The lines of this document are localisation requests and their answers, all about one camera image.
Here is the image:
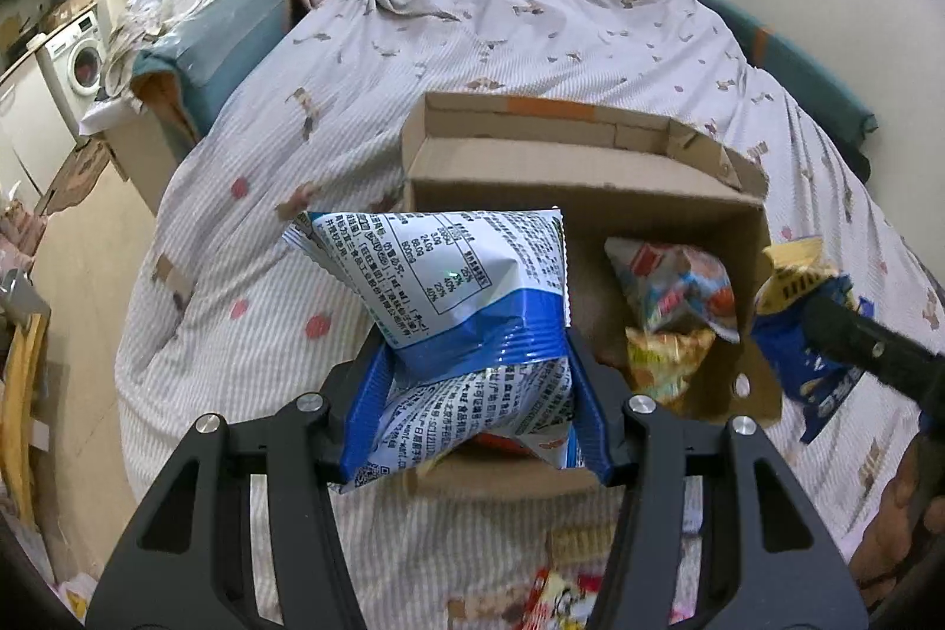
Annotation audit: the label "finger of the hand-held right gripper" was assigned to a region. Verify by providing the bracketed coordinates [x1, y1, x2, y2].
[803, 292, 945, 413]

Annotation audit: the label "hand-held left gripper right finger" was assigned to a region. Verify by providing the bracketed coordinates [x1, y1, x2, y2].
[565, 327, 872, 630]

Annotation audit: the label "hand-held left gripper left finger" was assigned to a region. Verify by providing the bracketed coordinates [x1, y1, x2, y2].
[84, 342, 392, 630]

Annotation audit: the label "blue yellow snack packet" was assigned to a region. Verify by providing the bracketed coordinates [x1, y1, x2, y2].
[753, 235, 876, 446]

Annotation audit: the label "orange yellow snack packet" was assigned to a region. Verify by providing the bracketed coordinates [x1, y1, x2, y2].
[626, 327, 717, 413]

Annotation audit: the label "white blue snack packet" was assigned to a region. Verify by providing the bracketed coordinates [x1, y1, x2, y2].
[282, 208, 592, 494]

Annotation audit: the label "colourful cartoon snack packet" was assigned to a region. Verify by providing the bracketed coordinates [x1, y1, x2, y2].
[604, 236, 741, 345]

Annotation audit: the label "pile of snack packets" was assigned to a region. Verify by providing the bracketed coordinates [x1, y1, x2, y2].
[527, 521, 617, 630]

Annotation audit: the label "brown cardboard box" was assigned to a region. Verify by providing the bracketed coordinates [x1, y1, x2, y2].
[399, 91, 784, 502]

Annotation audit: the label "person's right hand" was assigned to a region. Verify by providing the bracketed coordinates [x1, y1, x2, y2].
[849, 445, 933, 609]

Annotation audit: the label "beige wooden cabinet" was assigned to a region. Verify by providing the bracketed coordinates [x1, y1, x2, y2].
[103, 113, 197, 203]

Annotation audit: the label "yellow wooden chair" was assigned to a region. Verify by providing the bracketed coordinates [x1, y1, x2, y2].
[0, 268, 53, 528]

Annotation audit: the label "white plastic bag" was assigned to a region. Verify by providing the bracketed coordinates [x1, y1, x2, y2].
[44, 571, 100, 624]

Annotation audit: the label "brown floor mat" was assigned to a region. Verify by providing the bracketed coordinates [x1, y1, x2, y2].
[37, 139, 115, 214]

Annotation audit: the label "white base cabinet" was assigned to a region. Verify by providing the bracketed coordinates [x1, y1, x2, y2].
[0, 58, 75, 199]

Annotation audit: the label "crumpled white plastic bags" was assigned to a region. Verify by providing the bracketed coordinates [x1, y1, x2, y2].
[107, 0, 193, 92]

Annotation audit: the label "white washing machine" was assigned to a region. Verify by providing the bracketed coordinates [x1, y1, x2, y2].
[37, 10, 108, 140]

